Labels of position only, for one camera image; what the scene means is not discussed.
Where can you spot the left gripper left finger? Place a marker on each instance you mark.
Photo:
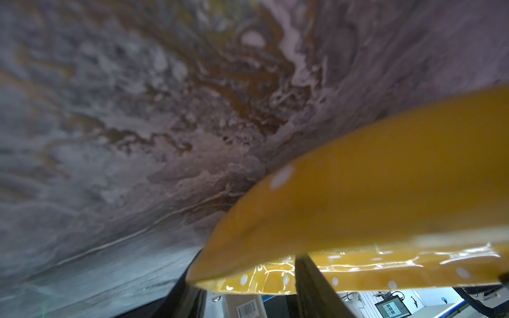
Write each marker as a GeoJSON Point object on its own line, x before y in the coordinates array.
{"type": "Point", "coordinates": [183, 300]}

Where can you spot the yellow polka dot plate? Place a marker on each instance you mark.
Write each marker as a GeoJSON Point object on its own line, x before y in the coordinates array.
{"type": "Point", "coordinates": [418, 200]}

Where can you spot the cardboard box with barcode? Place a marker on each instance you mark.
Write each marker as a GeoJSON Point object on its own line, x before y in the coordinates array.
{"type": "Point", "coordinates": [243, 306]}

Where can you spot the computer monitor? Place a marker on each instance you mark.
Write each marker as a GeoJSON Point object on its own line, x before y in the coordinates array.
{"type": "Point", "coordinates": [393, 307]}

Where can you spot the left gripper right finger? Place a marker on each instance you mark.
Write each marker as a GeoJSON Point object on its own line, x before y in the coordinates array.
{"type": "Point", "coordinates": [315, 295]}

